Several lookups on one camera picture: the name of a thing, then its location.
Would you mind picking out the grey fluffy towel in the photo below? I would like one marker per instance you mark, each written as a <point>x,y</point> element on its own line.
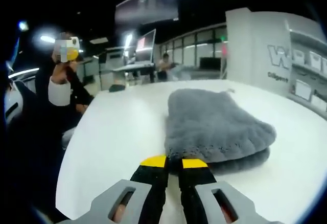
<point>217,121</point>

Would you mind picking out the person's left hand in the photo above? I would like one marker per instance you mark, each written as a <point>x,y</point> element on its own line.
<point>60,73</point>

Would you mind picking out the black computer mouse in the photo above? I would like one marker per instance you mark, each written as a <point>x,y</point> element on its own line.
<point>116,88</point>

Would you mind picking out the side desk with black legs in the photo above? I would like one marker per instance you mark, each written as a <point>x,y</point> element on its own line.
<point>132,71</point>

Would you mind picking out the white chest device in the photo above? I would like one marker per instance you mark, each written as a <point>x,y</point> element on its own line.
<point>12,103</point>

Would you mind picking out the large hanging display screen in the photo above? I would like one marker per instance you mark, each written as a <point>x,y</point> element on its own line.
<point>148,4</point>

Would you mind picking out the person's black jacket torso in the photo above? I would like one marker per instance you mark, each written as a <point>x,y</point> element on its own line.
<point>38,137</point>

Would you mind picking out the black background monitor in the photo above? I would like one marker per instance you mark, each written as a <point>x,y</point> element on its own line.
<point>209,64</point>

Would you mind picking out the row of white storage bins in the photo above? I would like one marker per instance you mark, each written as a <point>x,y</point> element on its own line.
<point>302,89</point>

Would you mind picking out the grey metal shelf rack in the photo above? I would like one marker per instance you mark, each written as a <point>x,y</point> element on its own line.
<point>306,68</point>

